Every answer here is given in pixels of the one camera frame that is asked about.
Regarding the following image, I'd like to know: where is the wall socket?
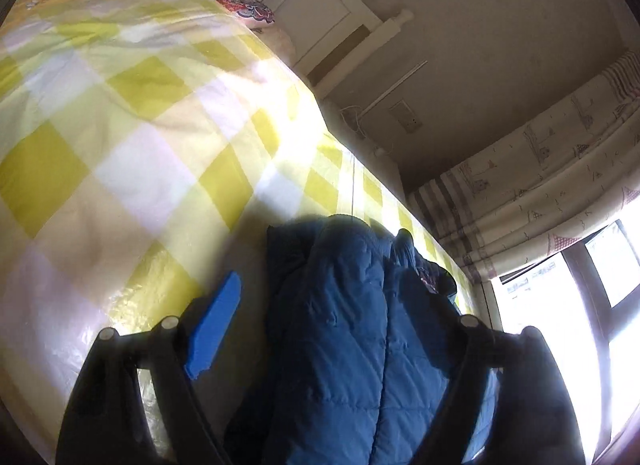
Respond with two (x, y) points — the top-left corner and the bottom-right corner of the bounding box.
(390, 100), (422, 134)

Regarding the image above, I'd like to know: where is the floral pillow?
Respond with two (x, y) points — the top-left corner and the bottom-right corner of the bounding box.
(199, 0), (277, 28)

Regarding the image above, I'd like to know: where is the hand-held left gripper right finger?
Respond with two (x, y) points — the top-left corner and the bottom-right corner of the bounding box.
(430, 314), (587, 465)

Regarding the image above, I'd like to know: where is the yellow checked quilt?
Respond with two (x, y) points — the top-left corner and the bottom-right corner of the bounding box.
(0, 0), (473, 465)

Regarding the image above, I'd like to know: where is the printed cream curtain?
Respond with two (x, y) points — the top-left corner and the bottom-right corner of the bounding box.
(407, 49), (640, 282)

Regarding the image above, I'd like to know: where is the thin white rod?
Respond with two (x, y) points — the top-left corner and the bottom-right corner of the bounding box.
(360, 61), (429, 114)

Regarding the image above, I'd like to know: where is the dark framed window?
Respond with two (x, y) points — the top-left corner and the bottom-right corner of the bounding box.
(492, 217), (640, 465)

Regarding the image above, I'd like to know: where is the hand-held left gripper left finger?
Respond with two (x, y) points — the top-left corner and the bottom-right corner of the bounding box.
(56, 271), (243, 465)

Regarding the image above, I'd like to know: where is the blue quilted jacket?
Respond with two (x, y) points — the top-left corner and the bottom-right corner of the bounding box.
(224, 214), (501, 465)

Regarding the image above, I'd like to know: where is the white bed headboard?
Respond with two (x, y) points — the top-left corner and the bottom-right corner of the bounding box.
(125, 0), (415, 102)

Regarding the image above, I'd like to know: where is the white cable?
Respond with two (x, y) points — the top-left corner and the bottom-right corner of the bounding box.
(341, 104), (388, 153)

